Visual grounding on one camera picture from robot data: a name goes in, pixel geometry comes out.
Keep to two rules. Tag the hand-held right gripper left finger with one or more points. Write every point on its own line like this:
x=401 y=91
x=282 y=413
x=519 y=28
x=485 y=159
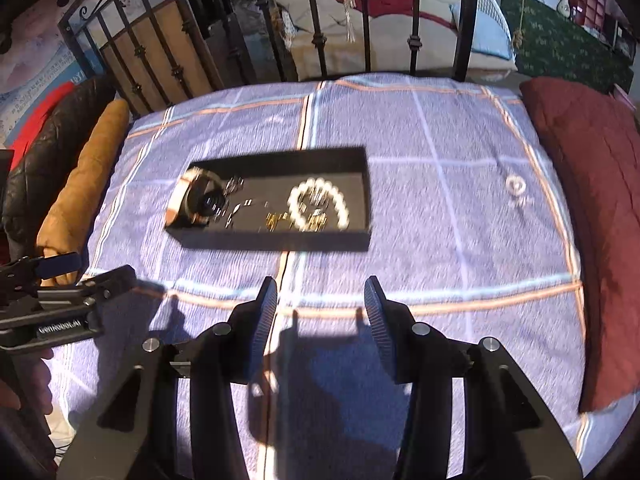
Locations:
x=265 y=325

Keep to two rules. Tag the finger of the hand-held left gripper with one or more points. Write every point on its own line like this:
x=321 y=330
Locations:
x=100 y=282
x=62 y=262

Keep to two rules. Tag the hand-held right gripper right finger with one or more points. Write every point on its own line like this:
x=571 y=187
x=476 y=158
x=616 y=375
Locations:
x=380 y=330

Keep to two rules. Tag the black rectangular box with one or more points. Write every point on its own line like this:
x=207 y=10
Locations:
x=270 y=241

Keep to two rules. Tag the silver earring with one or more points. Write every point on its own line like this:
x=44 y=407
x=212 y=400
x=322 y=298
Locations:
x=239 y=212

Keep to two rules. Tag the person's left hand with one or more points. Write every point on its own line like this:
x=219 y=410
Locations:
x=42 y=380

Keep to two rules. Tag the brown fleece garment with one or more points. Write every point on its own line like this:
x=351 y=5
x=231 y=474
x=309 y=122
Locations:
x=85 y=180

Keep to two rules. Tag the black quilted jacket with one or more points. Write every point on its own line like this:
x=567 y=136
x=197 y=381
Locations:
x=50 y=160

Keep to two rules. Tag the blue plaid bedsheet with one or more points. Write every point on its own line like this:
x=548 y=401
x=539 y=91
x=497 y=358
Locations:
x=440 y=220

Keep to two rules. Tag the wooden board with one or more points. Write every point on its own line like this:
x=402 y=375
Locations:
x=150 y=45

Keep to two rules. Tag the maroon quilted blanket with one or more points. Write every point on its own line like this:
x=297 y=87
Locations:
x=595 y=210

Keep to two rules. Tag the black iron headboard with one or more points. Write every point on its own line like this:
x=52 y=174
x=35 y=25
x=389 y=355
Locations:
x=365 y=15

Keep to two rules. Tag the white cushioned swing bed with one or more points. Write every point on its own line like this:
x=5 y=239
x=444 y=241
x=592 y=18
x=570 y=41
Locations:
x=480 y=25

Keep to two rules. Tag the green patterned carpet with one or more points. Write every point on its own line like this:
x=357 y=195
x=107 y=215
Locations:
x=560 y=40

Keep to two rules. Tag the small white vase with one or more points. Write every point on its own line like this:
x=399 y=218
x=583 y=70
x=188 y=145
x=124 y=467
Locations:
x=563 y=6

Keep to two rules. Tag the wall poster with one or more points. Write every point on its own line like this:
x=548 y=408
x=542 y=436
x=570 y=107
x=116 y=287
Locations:
x=35 y=60

